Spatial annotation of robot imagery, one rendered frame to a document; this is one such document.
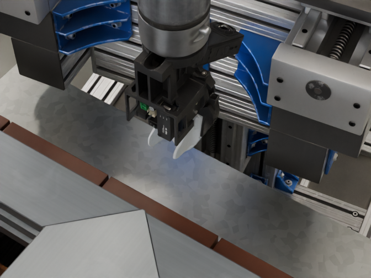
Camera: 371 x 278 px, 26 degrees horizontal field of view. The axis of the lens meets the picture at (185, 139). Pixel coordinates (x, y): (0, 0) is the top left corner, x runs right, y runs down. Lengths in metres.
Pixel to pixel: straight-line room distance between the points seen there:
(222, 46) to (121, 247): 0.28
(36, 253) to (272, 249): 0.38
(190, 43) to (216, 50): 0.10
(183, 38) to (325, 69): 0.27
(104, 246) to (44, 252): 0.07
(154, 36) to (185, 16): 0.04
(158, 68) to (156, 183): 0.47
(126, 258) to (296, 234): 0.34
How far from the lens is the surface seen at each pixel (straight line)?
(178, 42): 0.82
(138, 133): 1.35
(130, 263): 0.99
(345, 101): 1.04
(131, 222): 1.02
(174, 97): 0.89
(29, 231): 1.06
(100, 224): 1.03
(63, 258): 1.01
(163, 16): 0.80
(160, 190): 1.28
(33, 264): 1.01
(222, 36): 0.95
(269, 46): 1.18
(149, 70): 0.84
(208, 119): 0.96
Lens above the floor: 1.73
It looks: 52 degrees down
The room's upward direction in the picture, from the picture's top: straight up
